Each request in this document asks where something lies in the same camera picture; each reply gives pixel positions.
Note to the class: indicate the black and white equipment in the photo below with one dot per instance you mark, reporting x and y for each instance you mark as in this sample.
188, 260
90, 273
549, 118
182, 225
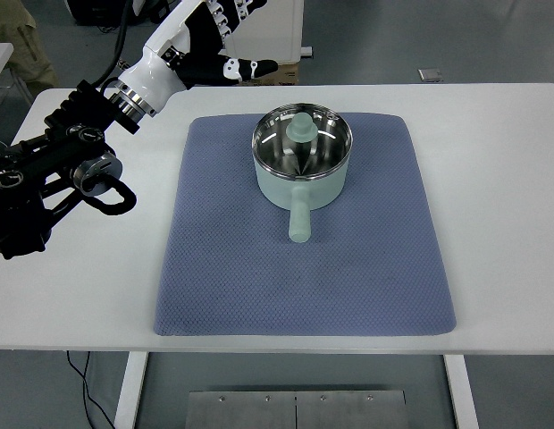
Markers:
98, 11

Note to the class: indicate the small grey floor plate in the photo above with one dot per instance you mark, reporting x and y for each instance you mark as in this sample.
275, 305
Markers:
430, 74

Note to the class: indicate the blue textured mat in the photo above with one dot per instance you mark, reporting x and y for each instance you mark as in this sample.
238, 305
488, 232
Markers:
304, 286

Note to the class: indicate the white pedestal with base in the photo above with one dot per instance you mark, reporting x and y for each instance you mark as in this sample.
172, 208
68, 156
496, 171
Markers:
277, 27

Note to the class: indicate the person in beige trousers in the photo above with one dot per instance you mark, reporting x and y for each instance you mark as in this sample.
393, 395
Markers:
18, 44

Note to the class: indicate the small black box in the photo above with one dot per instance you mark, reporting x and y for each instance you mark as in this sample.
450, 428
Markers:
158, 9

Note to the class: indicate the glass lid with green knob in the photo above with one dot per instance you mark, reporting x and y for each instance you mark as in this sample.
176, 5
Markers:
299, 129

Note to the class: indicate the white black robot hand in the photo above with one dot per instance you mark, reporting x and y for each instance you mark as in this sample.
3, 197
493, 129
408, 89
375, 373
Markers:
170, 53

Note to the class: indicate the white table leg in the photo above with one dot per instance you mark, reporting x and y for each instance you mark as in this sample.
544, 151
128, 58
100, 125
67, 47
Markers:
129, 389
462, 393

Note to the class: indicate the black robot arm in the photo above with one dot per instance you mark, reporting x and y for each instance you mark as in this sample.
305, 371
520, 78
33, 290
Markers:
58, 147

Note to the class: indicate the brown cardboard box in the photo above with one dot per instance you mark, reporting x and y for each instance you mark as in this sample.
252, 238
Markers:
287, 75

